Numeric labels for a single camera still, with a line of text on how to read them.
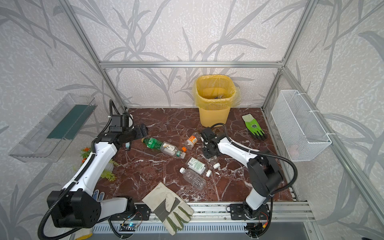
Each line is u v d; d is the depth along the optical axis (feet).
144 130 2.47
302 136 2.03
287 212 2.47
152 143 3.16
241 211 2.43
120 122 1.99
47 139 2.11
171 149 2.99
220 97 3.50
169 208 2.42
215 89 3.55
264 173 1.48
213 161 2.84
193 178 2.64
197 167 2.79
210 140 2.17
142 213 2.38
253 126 3.55
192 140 3.15
